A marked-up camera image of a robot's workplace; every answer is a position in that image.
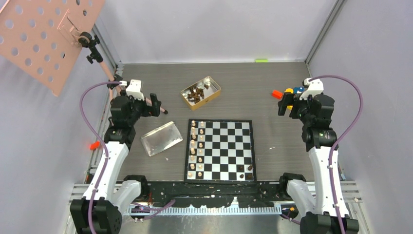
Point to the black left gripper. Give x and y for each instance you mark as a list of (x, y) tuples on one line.
[(149, 110)]

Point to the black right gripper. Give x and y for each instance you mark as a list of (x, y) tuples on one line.
[(290, 99)]

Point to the silver tin lid tray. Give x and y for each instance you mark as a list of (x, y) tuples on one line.
[(161, 139)]

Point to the black white chessboard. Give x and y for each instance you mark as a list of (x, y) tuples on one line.
[(224, 150)]

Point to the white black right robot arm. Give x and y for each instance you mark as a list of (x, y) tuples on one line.
[(323, 212)]

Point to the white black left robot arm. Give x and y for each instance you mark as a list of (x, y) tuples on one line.
[(101, 208)]

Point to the gold tin with dark pieces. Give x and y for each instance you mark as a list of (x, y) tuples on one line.
[(201, 93)]

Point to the yellow round toy block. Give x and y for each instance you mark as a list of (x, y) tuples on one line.
[(289, 90)]

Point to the red toy block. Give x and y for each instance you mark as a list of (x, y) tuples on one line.
[(277, 94)]

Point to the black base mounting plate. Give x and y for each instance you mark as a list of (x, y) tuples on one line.
[(255, 195)]

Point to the pink perforated music stand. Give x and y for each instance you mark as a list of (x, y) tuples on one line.
[(44, 38)]

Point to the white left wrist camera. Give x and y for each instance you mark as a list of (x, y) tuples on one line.
[(134, 89)]

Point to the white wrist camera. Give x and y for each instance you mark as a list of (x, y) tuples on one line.
[(312, 87), (134, 89)]

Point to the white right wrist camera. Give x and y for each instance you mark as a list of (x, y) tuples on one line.
[(312, 87)]

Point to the orange clip on rail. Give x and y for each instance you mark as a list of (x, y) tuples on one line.
[(94, 146)]

